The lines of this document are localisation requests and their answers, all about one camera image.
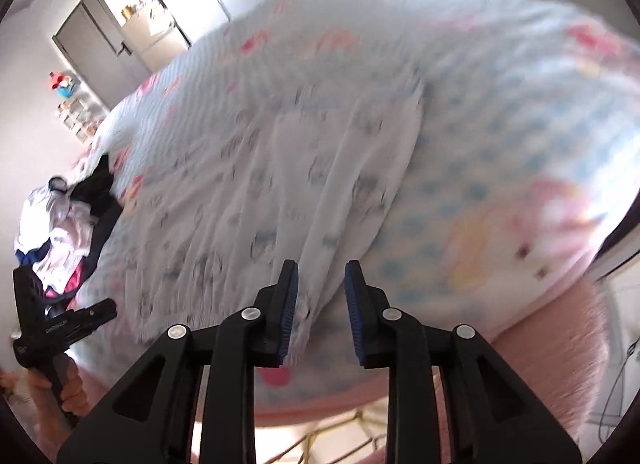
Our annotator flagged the pile of clothes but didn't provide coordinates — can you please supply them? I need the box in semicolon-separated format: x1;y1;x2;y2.
14;154;124;301

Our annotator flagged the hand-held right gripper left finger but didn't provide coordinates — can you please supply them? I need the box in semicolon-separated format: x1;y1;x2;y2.
56;259;300;464

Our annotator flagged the pink fuzzy bed sheet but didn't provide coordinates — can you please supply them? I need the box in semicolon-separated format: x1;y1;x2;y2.
250;279;613;464

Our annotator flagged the small white shelf rack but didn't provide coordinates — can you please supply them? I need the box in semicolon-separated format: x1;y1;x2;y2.
54;96;109;146

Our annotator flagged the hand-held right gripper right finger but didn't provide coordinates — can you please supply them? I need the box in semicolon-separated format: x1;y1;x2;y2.
344;260;583;464

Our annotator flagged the gold wire basket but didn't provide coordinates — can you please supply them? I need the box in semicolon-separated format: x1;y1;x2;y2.
262;408;388;464

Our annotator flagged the red and blue plush toy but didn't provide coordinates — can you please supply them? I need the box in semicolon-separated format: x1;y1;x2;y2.
48;71;82;98

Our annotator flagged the silver refrigerator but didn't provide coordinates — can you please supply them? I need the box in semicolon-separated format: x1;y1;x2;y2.
120;0;194;71

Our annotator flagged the white cartoon print pajama top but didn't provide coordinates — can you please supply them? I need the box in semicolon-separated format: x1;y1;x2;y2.
95;79;427;361

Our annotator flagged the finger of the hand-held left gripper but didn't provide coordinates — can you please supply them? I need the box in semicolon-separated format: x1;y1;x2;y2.
75;299;118;340

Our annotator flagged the blue checked cartoon blanket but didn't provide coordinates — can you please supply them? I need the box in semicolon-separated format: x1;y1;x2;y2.
75;0;640;420

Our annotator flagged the person's left hand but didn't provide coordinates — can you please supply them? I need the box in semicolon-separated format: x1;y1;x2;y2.
27;360;87;415

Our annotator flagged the grey door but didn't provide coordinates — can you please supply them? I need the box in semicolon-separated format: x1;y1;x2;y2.
51;0;152;111

